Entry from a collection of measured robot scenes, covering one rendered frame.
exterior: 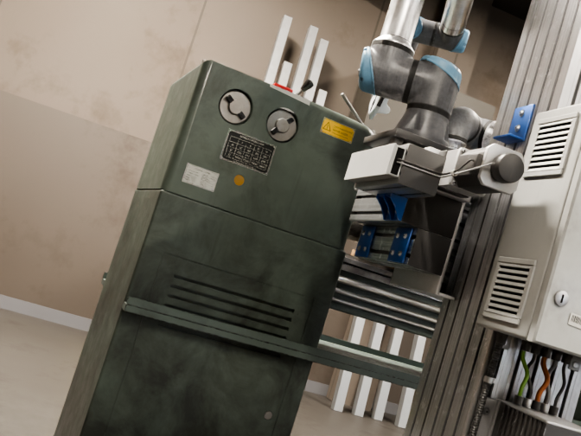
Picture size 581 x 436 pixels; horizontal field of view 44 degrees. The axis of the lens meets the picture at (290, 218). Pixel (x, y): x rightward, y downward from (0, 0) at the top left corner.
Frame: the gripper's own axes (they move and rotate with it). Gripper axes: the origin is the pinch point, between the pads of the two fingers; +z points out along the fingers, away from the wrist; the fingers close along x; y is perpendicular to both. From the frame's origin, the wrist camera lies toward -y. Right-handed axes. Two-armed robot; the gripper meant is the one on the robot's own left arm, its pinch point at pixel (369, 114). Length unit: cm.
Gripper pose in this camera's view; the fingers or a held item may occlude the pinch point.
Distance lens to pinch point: 243.5
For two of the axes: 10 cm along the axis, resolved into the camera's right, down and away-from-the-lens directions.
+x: -2.7, -2.7, 9.2
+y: 8.9, 3.1, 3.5
